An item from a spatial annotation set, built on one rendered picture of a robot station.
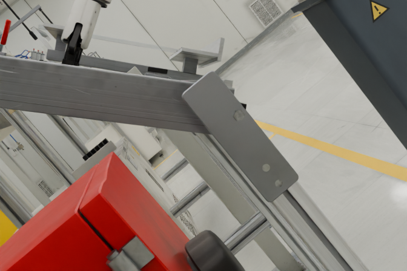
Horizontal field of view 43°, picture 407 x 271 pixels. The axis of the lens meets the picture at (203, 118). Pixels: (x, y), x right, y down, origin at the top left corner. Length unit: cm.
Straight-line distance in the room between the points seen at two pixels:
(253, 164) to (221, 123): 6
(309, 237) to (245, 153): 13
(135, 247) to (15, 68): 46
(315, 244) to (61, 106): 35
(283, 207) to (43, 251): 45
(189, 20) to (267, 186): 825
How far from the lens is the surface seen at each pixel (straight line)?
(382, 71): 126
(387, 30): 127
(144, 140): 568
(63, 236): 23
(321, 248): 68
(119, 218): 22
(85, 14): 110
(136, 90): 64
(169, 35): 879
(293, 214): 65
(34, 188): 218
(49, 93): 65
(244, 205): 164
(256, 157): 62
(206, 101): 61
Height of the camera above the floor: 80
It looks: 8 degrees down
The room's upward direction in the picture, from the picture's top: 39 degrees counter-clockwise
